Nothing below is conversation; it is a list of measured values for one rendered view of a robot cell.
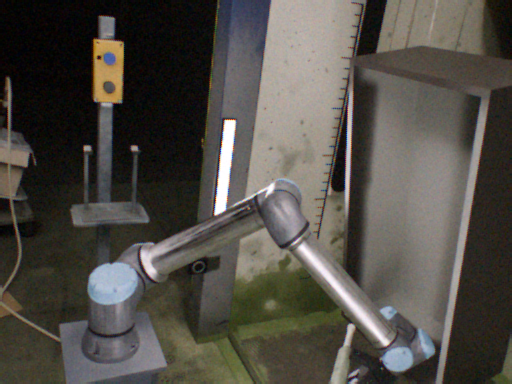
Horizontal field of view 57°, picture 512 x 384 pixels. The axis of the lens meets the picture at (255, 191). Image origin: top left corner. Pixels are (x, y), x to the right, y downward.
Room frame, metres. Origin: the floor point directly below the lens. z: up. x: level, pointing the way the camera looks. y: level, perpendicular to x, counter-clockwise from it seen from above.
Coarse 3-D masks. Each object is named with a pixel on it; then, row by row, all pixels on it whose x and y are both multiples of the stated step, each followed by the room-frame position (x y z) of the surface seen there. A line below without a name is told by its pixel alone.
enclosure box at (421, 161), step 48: (432, 48) 1.90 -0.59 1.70; (384, 96) 1.91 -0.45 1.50; (432, 96) 1.92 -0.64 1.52; (480, 96) 1.31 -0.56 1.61; (384, 144) 1.94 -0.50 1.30; (432, 144) 1.92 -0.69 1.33; (480, 144) 1.30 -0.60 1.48; (384, 192) 1.97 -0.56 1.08; (432, 192) 1.91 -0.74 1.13; (480, 192) 1.33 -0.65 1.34; (384, 240) 2.01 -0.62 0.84; (432, 240) 1.91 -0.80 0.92; (480, 240) 1.37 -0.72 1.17; (384, 288) 2.05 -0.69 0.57; (432, 288) 1.90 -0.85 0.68; (480, 288) 1.41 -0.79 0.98; (432, 336) 1.78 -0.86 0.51; (480, 336) 1.46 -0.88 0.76
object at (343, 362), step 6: (348, 330) 1.71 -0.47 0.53; (354, 330) 1.73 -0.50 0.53; (348, 336) 1.66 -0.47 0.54; (348, 342) 1.62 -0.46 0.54; (342, 348) 1.57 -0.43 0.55; (348, 348) 1.56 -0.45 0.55; (342, 354) 1.52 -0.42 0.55; (348, 354) 1.53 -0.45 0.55; (336, 360) 1.51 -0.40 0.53; (342, 360) 1.48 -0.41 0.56; (348, 360) 1.50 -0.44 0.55; (336, 366) 1.46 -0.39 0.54; (342, 366) 1.44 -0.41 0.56; (348, 366) 1.47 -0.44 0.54; (336, 372) 1.42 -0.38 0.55; (342, 372) 1.41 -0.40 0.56; (348, 372) 1.44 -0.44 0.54; (336, 378) 1.37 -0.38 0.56; (342, 378) 1.38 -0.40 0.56
